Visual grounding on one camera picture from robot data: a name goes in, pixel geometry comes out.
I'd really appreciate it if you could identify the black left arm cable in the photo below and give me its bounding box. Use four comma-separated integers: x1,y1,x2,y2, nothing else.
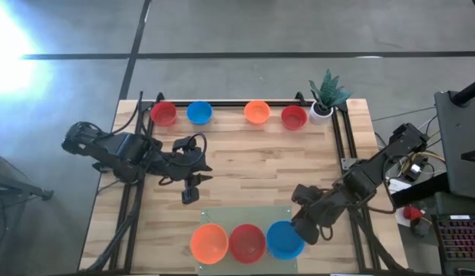
171,132,208,168

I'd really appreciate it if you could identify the backlit computer keyboard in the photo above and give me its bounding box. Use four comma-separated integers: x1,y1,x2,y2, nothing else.
432,214,475,264

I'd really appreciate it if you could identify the green perforated metal riser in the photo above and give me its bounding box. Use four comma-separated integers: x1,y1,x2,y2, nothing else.
199,205,299,275

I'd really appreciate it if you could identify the blue plastic mini bowl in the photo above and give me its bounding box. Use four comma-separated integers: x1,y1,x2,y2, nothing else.
266,220,306,261
186,100,214,126

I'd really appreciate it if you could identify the black aluminium table frame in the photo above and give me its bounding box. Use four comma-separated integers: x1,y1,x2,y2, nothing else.
85,91,411,276

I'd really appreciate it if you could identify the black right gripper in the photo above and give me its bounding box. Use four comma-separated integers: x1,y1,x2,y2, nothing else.
290,183,351,246

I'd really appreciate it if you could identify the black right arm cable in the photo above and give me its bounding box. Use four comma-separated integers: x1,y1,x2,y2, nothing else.
369,179,398,215

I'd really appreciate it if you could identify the dark grey tripod stand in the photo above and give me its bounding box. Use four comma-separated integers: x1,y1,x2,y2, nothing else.
0,153,54,276

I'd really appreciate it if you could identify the red plastic object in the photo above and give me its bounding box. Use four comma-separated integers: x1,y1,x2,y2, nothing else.
403,205,424,222

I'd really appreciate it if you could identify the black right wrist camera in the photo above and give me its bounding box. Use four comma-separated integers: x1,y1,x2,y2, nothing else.
291,183,318,204

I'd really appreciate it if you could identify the green artificial plant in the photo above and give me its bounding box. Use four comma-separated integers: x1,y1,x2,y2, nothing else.
308,68,353,112

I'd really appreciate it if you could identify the red plastic mini bowl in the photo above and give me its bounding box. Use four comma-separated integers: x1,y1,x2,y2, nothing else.
150,101,178,127
280,105,308,131
228,224,267,265

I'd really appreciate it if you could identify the white paper sheet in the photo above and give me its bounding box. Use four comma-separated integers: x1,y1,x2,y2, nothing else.
388,179,413,195

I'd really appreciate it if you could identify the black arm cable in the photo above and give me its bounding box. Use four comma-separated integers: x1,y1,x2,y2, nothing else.
369,179,398,215
171,132,208,168

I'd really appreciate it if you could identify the orange plastic mini bowl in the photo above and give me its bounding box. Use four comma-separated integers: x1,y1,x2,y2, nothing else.
243,100,272,126
190,223,229,265

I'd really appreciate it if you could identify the white plant pot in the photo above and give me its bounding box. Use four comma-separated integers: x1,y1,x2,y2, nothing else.
308,100,334,126

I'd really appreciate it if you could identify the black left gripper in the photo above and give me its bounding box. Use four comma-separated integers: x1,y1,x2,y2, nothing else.
160,147,214,189

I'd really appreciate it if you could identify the dark grey stand base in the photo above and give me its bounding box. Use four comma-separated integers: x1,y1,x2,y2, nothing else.
434,90,475,200

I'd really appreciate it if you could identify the black stand pole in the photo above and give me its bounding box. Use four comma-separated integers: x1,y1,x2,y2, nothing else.
450,76,475,107

